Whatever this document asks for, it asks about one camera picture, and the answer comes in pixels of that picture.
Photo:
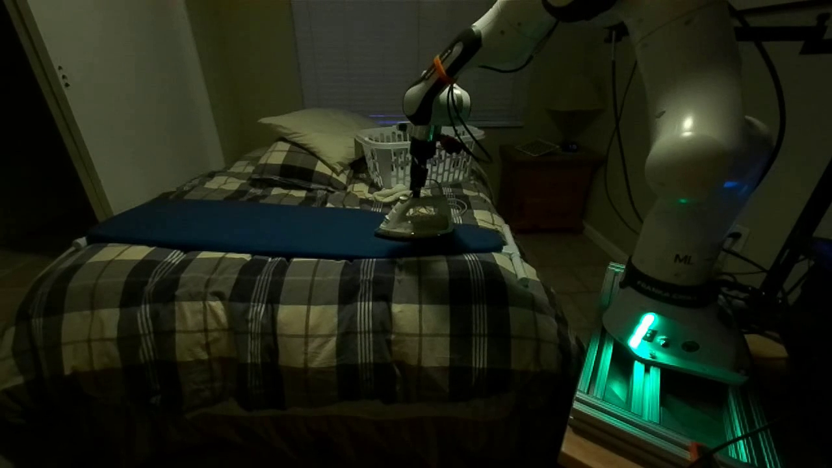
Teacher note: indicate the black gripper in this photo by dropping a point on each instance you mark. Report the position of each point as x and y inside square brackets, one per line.
[421, 146]

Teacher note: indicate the pale clothes iron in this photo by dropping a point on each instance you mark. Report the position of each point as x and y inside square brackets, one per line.
[418, 222]

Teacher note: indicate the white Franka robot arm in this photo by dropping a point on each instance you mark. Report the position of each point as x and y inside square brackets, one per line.
[692, 157]

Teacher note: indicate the blue ironing board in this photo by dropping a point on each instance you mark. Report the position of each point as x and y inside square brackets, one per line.
[261, 227]

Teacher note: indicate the crumpled white cloth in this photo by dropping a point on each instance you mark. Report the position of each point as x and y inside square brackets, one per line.
[387, 193]

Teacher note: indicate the white laundry basket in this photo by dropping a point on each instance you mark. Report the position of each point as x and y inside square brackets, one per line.
[387, 161]

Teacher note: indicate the beige pillow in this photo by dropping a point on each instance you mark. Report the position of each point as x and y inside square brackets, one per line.
[322, 135]

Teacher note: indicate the dark wooden nightstand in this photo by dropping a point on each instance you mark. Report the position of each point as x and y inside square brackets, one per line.
[548, 190]

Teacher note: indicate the plaid pillow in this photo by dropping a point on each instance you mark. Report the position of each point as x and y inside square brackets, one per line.
[289, 166]

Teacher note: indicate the window blinds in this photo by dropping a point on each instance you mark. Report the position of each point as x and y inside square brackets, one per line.
[365, 54]

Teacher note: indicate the small table lamp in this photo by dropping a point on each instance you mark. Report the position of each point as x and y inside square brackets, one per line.
[574, 125]

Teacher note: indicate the plaid bed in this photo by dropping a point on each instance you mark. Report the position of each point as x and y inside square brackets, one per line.
[287, 320]

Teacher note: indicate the white door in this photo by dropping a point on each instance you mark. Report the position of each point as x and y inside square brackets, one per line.
[132, 96]

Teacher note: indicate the light wooden platform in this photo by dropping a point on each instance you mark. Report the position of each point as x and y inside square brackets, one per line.
[587, 453]

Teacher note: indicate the black stand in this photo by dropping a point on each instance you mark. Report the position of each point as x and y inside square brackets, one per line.
[801, 236]

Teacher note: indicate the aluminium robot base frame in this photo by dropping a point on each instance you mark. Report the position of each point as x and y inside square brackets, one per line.
[660, 408]

